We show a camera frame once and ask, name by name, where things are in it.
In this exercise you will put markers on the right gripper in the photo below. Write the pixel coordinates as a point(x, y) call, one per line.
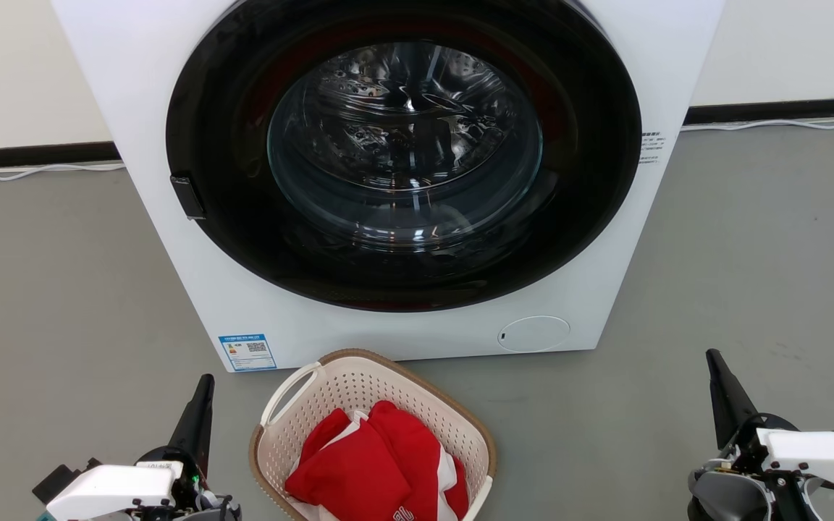
point(782, 499)

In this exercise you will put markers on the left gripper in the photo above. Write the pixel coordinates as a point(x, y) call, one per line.
point(189, 481)

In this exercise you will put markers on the beige perforated laundry basket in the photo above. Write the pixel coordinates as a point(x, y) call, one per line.
point(359, 380)

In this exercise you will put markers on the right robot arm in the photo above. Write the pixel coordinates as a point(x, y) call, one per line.
point(725, 499)

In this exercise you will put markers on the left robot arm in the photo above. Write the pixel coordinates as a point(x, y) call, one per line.
point(211, 510)

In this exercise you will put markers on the blue energy label sticker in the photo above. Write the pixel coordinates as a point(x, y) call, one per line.
point(247, 352)

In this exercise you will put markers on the white front-load washing machine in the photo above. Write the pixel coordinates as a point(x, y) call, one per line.
point(171, 289)

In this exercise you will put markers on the red and white garment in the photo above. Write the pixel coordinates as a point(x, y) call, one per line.
point(359, 470)

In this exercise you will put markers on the round white filter cover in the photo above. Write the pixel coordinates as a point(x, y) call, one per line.
point(533, 334)

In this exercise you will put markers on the round black washer door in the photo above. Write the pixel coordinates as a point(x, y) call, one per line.
point(583, 217)

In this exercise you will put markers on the small text sticker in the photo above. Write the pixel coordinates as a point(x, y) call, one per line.
point(651, 148)

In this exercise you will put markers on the black baseboard strip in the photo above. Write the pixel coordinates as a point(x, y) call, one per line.
point(786, 110)
point(26, 155)

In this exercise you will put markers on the steel washer drum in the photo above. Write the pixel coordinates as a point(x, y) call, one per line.
point(402, 130)

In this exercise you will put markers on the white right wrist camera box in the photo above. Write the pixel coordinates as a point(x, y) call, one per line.
point(815, 452)

